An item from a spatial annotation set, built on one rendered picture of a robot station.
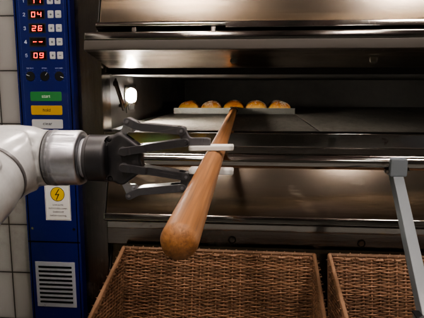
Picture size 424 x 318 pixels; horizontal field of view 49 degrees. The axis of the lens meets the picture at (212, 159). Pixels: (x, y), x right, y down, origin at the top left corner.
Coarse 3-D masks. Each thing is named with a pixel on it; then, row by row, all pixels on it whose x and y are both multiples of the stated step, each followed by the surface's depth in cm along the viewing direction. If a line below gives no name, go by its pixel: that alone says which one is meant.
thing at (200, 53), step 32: (128, 64) 129; (160, 64) 128; (192, 64) 128; (224, 64) 127; (256, 64) 127; (288, 64) 126; (320, 64) 125; (352, 64) 125; (384, 64) 124; (416, 64) 124
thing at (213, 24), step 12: (96, 24) 118; (108, 24) 118; (120, 24) 117; (132, 24) 117; (144, 24) 117; (156, 24) 117; (168, 24) 116; (180, 24) 116; (192, 24) 116; (204, 24) 116; (216, 24) 115
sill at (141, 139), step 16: (240, 144) 129; (256, 144) 129; (272, 144) 129; (288, 144) 128; (304, 144) 128; (320, 144) 128; (336, 144) 127; (352, 144) 127; (368, 144) 126; (384, 144) 126; (400, 144) 126; (416, 144) 125
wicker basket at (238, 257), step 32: (128, 256) 133; (160, 256) 133; (192, 256) 131; (224, 256) 131; (256, 256) 130; (288, 256) 129; (128, 288) 133; (160, 288) 131; (192, 288) 131; (224, 288) 130; (256, 288) 129; (288, 288) 128; (320, 288) 115
